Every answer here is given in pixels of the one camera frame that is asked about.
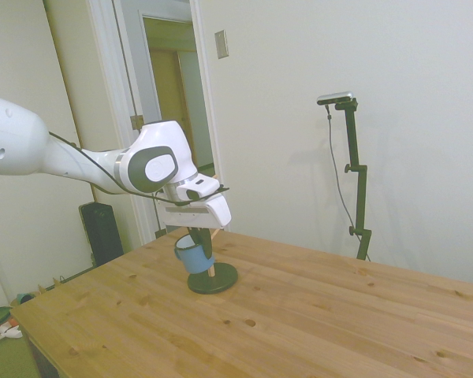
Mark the black tower appliance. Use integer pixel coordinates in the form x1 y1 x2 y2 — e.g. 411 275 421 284
78 201 125 269

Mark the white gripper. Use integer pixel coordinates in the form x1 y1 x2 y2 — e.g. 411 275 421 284
160 195 233 264

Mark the black articulated camera stand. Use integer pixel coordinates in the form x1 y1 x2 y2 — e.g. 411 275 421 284
333 98 373 261

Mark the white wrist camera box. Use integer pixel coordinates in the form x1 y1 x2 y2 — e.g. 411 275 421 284
162 204 211 221

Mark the white floor object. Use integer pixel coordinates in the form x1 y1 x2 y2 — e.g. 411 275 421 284
0 323 24 340

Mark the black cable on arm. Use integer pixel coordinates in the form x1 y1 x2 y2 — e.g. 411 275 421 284
48 132 184 208

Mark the grey exterior camera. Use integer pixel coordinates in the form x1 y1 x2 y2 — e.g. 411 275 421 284
317 91 356 106

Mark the blue enamel mug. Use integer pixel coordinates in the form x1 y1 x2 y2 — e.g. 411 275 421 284
173 235 214 275

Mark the metal wall switch plate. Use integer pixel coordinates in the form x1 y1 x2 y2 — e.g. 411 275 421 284
214 30 229 61

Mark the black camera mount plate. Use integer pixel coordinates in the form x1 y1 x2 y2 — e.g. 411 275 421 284
155 186 230 209

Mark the wooden mug tree black base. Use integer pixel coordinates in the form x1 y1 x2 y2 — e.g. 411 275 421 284
187 172 239 295

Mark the white door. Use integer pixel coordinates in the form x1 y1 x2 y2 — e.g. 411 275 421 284
112 0 165 241

